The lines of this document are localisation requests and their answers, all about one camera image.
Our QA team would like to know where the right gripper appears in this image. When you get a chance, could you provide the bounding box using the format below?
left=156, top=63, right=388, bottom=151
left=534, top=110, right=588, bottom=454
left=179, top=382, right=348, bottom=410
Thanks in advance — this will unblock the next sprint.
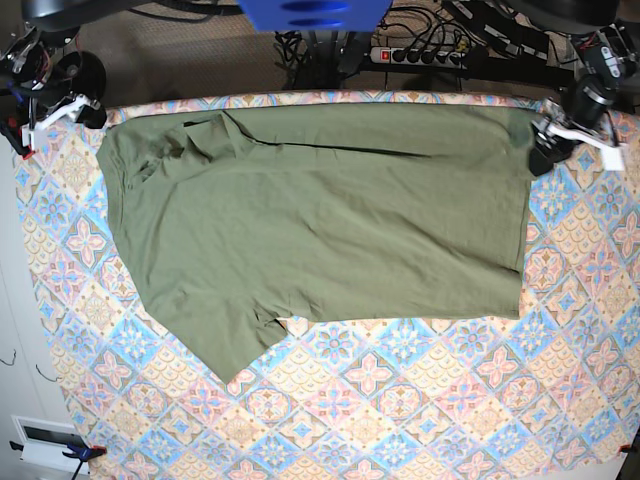
left=27, top=93, right=107, bottom=132

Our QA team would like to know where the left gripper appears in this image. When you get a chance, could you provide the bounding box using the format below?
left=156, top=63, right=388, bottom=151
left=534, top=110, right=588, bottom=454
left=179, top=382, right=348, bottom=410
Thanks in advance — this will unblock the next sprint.
left=528, top=98, right=625, bottom=176

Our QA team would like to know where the green t-shirt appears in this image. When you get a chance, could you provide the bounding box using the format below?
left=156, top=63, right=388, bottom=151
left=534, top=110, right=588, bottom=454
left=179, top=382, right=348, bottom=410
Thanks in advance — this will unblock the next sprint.
left=97, top=103, right=534, bottom=382

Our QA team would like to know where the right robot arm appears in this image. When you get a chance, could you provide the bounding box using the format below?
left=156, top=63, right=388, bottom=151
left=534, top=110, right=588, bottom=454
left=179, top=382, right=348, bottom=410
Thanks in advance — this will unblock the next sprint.
left=1, top=26, right=107, bottom=130

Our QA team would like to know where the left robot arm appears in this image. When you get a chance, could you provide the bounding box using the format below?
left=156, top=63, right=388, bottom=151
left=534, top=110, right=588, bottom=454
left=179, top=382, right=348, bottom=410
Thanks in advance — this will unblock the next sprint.
left=511, top=1, right=639, bottom=177

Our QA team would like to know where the black round stool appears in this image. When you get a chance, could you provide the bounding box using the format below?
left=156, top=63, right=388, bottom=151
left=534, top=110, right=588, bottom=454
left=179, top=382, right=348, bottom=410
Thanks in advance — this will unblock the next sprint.
left=53, top=51, right=106, bottom=101

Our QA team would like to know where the upper left table clamp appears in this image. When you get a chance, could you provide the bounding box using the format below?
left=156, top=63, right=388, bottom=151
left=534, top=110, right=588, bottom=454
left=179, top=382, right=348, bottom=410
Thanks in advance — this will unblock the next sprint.
left=1, top=76, right=33, bottom=159

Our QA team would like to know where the table clamp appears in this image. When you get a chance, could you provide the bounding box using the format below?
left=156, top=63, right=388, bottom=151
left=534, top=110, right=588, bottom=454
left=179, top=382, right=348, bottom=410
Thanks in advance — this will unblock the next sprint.
left=9, top=441, right=107, bottom=464
left=619, top=445, right=639, bottom=454
left=1, top=76, right=33, bottom=159

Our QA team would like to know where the white power strip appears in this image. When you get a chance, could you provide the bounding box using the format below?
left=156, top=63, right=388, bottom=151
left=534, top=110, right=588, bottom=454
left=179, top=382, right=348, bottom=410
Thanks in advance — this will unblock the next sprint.
left=369, top=47, right=463, bottom=69

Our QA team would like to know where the patterned tablecloth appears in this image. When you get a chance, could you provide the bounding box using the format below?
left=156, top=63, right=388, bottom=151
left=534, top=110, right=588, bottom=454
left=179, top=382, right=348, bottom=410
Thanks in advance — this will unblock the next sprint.
left=9, top=113, right=639, bottom=479

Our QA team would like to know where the lower right table clamp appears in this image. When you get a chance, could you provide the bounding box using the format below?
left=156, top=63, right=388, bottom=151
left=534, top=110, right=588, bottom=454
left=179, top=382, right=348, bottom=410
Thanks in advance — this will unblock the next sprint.
left=619, top=445, right=639, bottom=454

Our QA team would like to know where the white floor outlet box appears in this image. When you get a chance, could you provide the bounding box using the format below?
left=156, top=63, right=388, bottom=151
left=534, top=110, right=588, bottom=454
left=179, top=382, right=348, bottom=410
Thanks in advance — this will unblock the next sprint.
left=11, top=415, right=85, bottom=474

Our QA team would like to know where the lower left table clamp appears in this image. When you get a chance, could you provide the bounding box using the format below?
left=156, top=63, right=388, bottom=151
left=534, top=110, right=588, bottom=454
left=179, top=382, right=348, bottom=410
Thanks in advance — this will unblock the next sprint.
left=9, top=441, right=107, bottom=464

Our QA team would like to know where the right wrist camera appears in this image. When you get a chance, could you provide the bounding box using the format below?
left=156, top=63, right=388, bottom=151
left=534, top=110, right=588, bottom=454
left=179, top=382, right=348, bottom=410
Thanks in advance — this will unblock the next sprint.
left=21, top=125, right=40, bottom=151

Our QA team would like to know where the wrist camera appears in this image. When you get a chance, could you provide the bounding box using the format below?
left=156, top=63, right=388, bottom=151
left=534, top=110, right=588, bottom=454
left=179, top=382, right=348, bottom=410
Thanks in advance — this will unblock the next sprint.
left=601, top=146, right=625, bottom=172
left=21, top=125, right=40, bottom=151

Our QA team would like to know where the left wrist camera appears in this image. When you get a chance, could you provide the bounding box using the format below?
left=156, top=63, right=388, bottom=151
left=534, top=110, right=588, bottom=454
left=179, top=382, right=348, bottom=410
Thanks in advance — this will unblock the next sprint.
left=601, top=146, right=625, bottom=172

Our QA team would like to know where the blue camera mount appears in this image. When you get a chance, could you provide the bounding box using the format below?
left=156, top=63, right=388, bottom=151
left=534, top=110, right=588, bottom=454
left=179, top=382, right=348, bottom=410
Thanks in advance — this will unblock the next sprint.
left=237, top=0, right=392, bottom=32

